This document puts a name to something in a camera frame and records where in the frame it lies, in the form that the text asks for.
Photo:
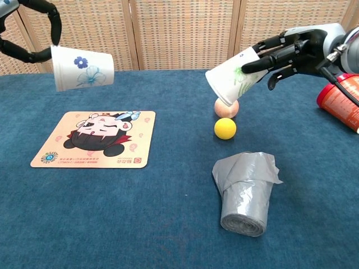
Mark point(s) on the grey garbage bag roll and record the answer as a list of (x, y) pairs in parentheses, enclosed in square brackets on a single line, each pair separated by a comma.
[(244, 196)]

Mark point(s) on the white cups blue flower print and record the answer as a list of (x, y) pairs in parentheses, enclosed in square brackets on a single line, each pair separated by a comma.
[(84, 70)]

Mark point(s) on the yellow ball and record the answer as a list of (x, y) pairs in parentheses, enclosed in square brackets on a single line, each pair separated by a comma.
[(225, 129)]

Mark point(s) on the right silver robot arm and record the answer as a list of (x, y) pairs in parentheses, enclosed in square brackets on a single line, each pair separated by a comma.
[(352, 50)]

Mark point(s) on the white cups green leaf print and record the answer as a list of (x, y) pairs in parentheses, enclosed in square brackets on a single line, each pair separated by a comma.
[(227, 81)]

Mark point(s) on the peach coloured ball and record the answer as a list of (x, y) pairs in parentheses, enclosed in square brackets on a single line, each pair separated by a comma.
[(231, 111)]

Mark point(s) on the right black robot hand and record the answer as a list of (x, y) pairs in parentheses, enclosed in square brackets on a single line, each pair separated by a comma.
[(305, 47)]

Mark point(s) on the red snack canister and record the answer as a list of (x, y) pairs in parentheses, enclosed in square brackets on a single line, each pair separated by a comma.
[(339, 109)]

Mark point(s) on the blue table cloth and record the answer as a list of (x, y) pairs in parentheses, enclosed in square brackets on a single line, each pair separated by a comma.
[(140, 210)]

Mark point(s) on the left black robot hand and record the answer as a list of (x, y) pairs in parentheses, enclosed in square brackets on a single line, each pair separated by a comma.
[(54, 22)]

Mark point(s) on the cartoon character mouse pad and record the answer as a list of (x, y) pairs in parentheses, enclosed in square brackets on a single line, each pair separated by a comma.
[(98, 140)]

